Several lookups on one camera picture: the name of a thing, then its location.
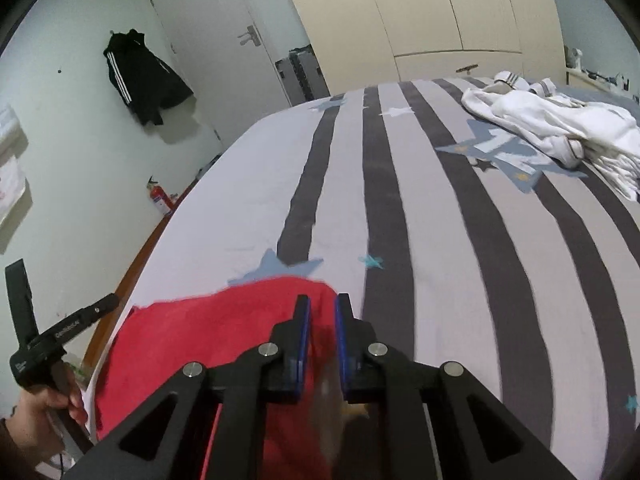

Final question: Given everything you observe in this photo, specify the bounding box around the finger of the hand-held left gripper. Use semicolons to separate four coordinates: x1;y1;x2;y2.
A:
37;294;121;347

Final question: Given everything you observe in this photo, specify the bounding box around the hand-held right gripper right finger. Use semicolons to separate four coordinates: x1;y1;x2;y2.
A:
334;292;581;480

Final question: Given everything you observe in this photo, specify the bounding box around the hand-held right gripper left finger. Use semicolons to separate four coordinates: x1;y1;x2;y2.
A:
62;294;313;480

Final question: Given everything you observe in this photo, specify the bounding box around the red polo shirt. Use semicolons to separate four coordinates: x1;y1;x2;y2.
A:
95;276;346;480

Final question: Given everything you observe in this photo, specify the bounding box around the person's left forearm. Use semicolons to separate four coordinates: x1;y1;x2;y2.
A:
0;405;38;480

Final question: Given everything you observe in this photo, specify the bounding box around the person's left hand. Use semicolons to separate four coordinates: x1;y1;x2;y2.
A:
9;381;90;467

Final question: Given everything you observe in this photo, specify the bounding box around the striped star bed sheet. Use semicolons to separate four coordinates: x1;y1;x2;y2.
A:
82;76;640;480

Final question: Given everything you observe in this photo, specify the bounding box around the red fire extinguisher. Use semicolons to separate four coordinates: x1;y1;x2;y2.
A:
146;176;173;217

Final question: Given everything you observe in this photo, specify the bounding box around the red printed white bag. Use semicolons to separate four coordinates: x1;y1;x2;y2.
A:
0;155;28;226

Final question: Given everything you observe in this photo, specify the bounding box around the white plastic bag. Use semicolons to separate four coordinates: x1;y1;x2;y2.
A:
0;105;28;153

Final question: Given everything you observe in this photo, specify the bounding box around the black striped jacket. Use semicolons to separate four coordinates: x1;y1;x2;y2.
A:
103;29;195;127

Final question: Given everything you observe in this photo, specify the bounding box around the dark grey ribbed suitcase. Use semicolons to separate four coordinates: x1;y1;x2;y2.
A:
275;46;331;106

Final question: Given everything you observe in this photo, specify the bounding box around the white polo shirt striped trim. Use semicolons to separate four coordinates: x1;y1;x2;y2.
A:
460;70;640;171

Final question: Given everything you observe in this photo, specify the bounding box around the white door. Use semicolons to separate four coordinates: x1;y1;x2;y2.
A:
145;0;301;147

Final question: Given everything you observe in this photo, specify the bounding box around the cream wardrobe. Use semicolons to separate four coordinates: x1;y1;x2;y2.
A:
272;0;566;96

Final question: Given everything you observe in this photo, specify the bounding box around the cream nightstand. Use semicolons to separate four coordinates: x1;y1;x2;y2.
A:
565;67;640;96

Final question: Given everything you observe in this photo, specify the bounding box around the small dark gadget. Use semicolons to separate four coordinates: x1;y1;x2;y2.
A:
585;70;631;91

